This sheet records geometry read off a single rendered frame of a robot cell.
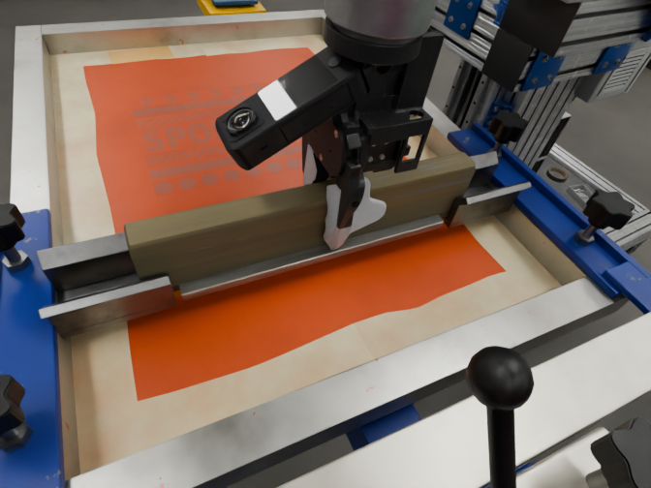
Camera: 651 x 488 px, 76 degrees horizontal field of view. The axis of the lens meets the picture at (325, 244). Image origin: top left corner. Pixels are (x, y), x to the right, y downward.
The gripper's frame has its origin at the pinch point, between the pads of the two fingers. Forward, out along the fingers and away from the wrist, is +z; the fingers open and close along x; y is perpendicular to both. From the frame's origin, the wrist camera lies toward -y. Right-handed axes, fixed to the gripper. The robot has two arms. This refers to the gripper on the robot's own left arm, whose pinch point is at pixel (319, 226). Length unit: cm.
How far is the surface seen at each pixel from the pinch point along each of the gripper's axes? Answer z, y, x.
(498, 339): 1.8, 10.9, -17.2
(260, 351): 5.4, -9.4, -8.7
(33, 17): 101, -58, 332
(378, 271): 5.3, 6.1, -4.1
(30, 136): 2.0, -26.8, 27.1
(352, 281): 5.3, 2.6, -4.3
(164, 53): 5, -7, 53
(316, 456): 101, 11, 1
